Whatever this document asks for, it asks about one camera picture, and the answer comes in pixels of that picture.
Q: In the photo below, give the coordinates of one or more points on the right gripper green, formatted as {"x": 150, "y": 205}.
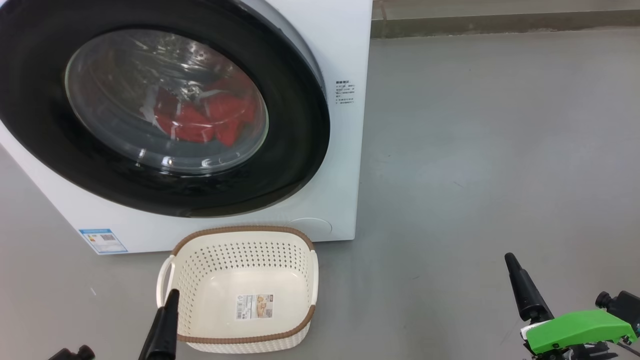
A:
{"x": 575, "y": 330}

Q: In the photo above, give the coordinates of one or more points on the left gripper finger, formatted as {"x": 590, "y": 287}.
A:
{"x": 164, "y": 335}

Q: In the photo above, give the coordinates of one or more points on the red and white garment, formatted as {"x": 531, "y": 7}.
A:
{"x": 200, "y": 120}

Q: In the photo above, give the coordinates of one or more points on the cream perforated laundry basket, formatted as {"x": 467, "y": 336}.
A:
{"x": 215, "y": 300}

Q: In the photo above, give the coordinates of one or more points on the printed instruction label sticker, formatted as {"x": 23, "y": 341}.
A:
{"x": 255, "y": 306}

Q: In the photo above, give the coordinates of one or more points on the white front-load washing machine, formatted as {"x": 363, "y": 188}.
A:
{"x": 345, "y": 175}

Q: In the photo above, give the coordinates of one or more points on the blue energy label sticker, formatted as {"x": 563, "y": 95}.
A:
{"x": 102, "y": 241}

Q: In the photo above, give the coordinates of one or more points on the white round filter cover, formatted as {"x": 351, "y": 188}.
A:
{"x": 312, "y": 226}

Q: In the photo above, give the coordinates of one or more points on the grey concrete kerb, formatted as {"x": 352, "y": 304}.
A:
{"x": 500, "y": 24}

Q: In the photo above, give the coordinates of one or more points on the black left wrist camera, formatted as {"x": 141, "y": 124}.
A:
{"x": 75, "y": 354}

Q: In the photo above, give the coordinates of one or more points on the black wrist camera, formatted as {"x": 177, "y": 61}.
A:
{"x": 75, "y": 354}
{"x": 627, "y": 306}

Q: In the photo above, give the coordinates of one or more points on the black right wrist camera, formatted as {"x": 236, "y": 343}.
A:
{"x": 627, "y": 306}

